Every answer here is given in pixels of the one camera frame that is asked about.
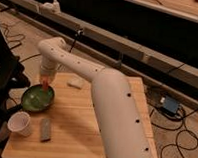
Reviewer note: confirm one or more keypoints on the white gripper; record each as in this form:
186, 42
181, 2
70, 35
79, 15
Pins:
47, 75

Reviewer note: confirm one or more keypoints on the orange pepper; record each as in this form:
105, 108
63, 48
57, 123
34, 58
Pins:
45, 85

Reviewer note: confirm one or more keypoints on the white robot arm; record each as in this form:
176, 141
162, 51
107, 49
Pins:
118, 118

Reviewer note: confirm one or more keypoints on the white sponge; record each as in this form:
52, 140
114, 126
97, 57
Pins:
76, 83

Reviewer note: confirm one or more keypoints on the green frying pan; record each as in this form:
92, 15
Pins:
35, 99

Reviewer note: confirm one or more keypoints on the white paper cup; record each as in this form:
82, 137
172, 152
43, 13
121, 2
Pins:
20, 123

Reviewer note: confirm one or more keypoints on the wooden cutting board table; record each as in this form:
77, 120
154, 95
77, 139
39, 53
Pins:
74, 130

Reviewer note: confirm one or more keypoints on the blue power box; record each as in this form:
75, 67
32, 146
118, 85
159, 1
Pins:
169, 105

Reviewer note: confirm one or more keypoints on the black chair frame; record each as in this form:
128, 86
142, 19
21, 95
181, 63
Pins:
11, 77

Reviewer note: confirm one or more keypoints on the white object on rail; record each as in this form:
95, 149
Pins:
54, 6

